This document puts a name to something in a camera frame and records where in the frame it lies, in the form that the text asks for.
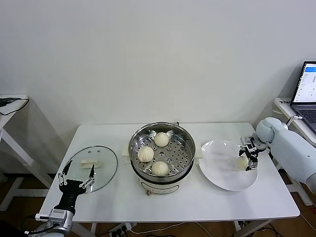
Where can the white round plate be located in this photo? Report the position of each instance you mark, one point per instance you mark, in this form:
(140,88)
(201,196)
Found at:
(217,158)

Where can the white steamed baozi bun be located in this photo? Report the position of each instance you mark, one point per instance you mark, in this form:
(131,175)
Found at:
(160,169)
(161,139)
(242,163)
(145,154)

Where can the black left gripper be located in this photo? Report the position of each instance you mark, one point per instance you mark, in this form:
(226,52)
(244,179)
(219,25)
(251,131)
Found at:
(71,190)

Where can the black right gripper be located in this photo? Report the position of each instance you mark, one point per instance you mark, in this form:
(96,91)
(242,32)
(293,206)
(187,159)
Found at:
(253,152)

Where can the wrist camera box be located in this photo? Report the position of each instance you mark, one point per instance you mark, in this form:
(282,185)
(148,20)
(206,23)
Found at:
(247,139)
(58,215)

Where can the round glass lid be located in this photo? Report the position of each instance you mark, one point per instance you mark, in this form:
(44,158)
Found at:
(103,172)

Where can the white power strip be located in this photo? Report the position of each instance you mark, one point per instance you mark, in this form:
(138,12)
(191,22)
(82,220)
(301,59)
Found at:
(118,230)

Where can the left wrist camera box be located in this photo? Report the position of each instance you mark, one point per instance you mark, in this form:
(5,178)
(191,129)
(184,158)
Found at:
(58,215)

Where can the white side table with laptop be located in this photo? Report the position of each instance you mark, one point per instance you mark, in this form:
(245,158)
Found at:
(284,106)

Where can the open laptop computer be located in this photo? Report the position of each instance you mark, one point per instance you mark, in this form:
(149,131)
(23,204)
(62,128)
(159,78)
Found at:
(306,81)

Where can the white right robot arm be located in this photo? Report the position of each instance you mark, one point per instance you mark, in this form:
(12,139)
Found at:
(291,148)

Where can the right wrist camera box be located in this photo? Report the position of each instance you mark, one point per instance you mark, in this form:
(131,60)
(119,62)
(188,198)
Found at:
(247,139)

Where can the stainless steel steamer basket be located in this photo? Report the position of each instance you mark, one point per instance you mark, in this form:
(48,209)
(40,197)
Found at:
(182,158)

